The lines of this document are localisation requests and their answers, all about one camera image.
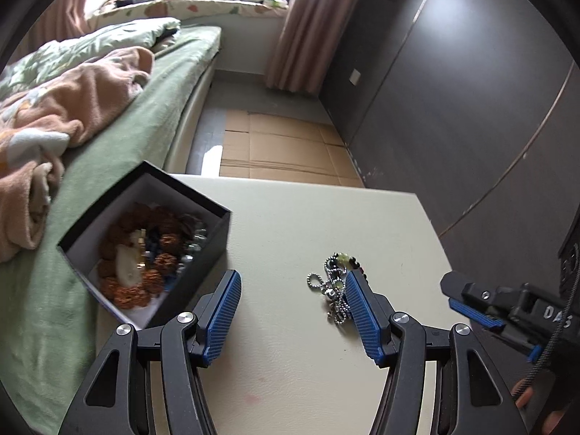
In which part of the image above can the brown seed bead bracelet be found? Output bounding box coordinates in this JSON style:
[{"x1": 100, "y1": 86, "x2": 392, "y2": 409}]
[{"x1": 98, "y1": 203, "x2": 210, "y2": 310}]

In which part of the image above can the light green floral quilt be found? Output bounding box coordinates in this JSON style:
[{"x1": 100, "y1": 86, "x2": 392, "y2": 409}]
[{"x1": 0, "y1": 17, "x2": 182, "y2": 101}]

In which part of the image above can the flattened cardboard sheet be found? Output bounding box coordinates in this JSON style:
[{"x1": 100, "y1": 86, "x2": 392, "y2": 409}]
[{"x1": 218, "y1": 108, "x2": 366, "y2": 188}]

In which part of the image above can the pink fleece blanket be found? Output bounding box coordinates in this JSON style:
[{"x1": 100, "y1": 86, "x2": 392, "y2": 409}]
[{"x1": 0, "y1": 46, "x2": 156, "y2": 264}]

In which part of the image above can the person's right hand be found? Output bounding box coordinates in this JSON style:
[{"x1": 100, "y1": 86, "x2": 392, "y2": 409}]
[{"x1": 510, "y1": 377, "x2": 572, "y2": 435}]

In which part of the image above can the black cardboard box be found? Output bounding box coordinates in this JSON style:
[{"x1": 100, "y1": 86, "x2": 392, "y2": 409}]
[{"x1": 56, "y1": 159, "x2": 232, "y2": 331}]

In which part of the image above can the pink curtain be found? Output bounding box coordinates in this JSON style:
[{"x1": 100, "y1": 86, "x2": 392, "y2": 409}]
[
  {"x1": 264, "y1": 0, "x2": 373, "y2": 96},
  {"x1": 43, "y1": 0, "x2": 101, "y2": 44}
]

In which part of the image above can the dark grey wardrobe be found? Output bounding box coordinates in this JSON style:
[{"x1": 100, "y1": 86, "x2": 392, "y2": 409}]
[{"x1": 316, "y1": 0, "x2": 580, "y2": 291}]

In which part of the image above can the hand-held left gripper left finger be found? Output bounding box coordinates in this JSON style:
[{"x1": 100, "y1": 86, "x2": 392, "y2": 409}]
[{"x1": 59, "y1": 269, "x2": 243, "y2": 435}]

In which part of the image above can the black braided cable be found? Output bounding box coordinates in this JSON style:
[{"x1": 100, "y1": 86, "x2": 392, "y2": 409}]
[{"x1": 514, "y1": 244, "x2": 580, "y2": 400}]

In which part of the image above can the green bed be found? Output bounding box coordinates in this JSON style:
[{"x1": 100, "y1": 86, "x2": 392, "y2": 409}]
[{"x1": 0, "y1": 24, "x2": 224, "y2": 423}]

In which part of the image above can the silver ball chain with beads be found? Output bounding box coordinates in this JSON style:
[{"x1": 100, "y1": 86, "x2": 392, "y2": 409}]
[{"x1": 307, "y1": 251, "x2": 366, "y2": 327}]

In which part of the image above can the grey bead bracelet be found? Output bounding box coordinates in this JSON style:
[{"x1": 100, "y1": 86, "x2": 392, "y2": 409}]
[{"x1": 177, "y1": 221, "x2": 210, "y2": 277}]

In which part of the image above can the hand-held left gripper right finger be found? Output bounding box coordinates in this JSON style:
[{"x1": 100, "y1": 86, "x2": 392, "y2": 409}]
[{"x1": 344, "y1": 271, "x2": 529, "y2": 435}]

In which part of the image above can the patterned window seat cushion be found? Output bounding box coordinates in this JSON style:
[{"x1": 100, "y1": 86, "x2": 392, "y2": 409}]
[{"x1": 85, "y1": 0, "x2": 291, "y2": 33}]

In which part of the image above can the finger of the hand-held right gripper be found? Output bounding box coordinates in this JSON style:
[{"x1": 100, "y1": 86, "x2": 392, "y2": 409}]
[
  {"x1": 440, "y1": 270, "x2": 529, "y2": 315},
  {"x1": 448, "y1": 299, "x2": 543, "y2": 364}
]

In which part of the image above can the white scrunchie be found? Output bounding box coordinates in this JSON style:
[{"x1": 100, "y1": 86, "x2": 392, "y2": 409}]
[{"x1": 115, "y1": 244, "x2": 142, "y2": 287}]

